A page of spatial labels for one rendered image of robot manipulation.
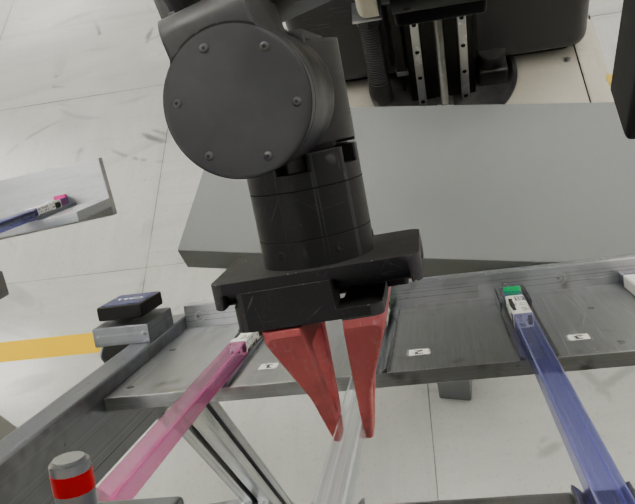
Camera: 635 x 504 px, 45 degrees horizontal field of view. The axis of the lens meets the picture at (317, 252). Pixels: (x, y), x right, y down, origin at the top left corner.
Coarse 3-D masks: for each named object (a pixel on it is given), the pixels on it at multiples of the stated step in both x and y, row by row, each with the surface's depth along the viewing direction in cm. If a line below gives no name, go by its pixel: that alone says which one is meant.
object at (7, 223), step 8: (64, 200) 84; (32, 208) 77; (8, 216) 73; (16, 216) 73; (24, 216) 74; (32, 216) 76; (0, 224) 69; (8, 224) 71; (16, 224) 72; (0, 232) 69
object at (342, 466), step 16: (384, 336) 58; (352, 384) 45; (352, 400) 43; (352, 416) 40; (336, 432) 39; (352, 432) 38; (336, 448) 37; (352, 448) 36; (336, 464) 35; (352, 464) 35; (320, 480) 34; (336, 480) 33; (352, 480) 34; (320, 496) 32; (336, 496) 32; (352, 496) 33
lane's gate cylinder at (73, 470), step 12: (60, 456) 11; (72, 456) 11; (84, 456) 11; (48, 468) 11; (60, 468) 11; (72, 468) 11; (84, 468) 11; (60, 480) 11; (72, 480) 11; (84, 480) 11; (60, 492) 11; (72, 492) 11; (84, 492) 11; (96, 492) 11
